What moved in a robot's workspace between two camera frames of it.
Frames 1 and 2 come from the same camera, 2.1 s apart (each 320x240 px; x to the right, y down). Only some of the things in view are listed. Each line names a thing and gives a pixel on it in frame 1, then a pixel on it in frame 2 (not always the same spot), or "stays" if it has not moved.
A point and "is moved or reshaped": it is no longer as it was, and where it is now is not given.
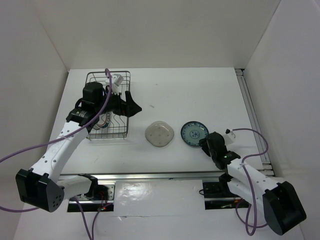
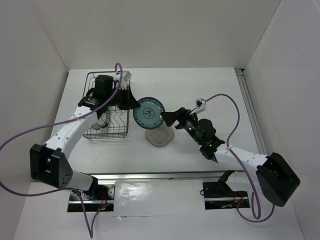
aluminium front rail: x=140 y=176 stays
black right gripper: x=204 y=144 → x=185 y=114
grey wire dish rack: x=110 y=126 stays
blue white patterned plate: x=192 y=132 is moved or reshaped
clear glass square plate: x=159 y=133 stays
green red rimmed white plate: x=103 y=122 stays
